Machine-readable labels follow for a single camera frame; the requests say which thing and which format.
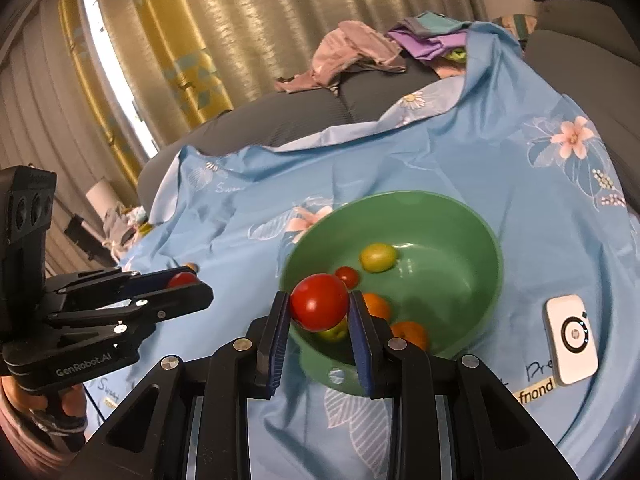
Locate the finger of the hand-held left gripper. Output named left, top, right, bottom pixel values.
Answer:
left=60, top=267, right=200, bottom=297
left=47, top=282, right=214, bottom=341

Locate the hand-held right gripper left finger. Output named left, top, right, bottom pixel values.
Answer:
left=60, top=290, right=293, bottom=480

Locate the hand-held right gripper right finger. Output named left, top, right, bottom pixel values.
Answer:
left=349, top=290, right=581, bottom=480

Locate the green yellow tomato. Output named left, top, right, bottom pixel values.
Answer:
left=360, top=243, right=399, bottom=274
left=317, top=319, right=349, bottom=344

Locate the orange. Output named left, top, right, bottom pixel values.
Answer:
left=361, top=292, right=392, bottom=323
left=389, top=321, right=430, bottom=352

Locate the green bowl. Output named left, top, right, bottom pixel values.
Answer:
left=277, top=190, right=505, bottom=397

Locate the person's left forearm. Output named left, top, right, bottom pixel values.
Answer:
left=0, top=406, right=88, bottom=480

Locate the person's left hand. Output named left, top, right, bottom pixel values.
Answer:
left=0, top=377, right=88, bottom=420

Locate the light laundry pile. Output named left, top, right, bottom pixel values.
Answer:
left=102, top=202, right=153, bottom=251

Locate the black floor appliance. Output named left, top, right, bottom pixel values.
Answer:
left=64, top=214, right=113, bottom=261

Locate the grey pleated curtain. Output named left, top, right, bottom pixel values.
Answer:
left=0, top=0, right=141, bottom=276

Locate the white rounded device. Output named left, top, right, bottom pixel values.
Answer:
left=542, top=295, right=600, bottom=387

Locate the window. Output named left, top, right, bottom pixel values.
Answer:
left=75, top=0, right=161, bottom=161

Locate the blue floral cloth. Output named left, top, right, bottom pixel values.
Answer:
left=80, top=20, right=640, bottom=480

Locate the grey sofa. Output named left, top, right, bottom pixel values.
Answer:
left=137, top=0, right=640, bottom=211

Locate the yellow deer print curtain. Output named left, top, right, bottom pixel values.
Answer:
left=57, top=0, right=236, bottom=186

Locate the pink clothes pile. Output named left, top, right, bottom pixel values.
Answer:
left=275, top=21, right=408, bottom=95

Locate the beige curtain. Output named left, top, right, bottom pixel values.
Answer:
left=185, top=0, right=488, bottom=111

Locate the purple clothes pile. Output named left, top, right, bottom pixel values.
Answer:
left=387, top=12, right=473, bottom=78

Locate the striped cushion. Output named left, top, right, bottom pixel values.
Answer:
left=492, top=12, right=538, bottom=43

